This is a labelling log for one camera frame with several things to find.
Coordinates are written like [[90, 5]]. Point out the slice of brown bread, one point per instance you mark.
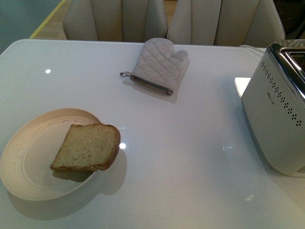
[[87, 149]]

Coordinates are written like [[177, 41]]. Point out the beige round plate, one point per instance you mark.
[[26, 159]]

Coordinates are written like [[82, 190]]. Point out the white chrome toaster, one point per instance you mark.
[[274, 106]]

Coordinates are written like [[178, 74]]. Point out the grey quilted oven mitt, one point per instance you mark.
[[159, 66]]

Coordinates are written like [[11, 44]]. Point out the beige left dining chair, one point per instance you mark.
[[115, 20]]

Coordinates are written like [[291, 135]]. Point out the beige dining chair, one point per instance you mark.
[[115, 20], [226, 23]]

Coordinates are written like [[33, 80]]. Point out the beige right dining chair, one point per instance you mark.
[[226, 23]]

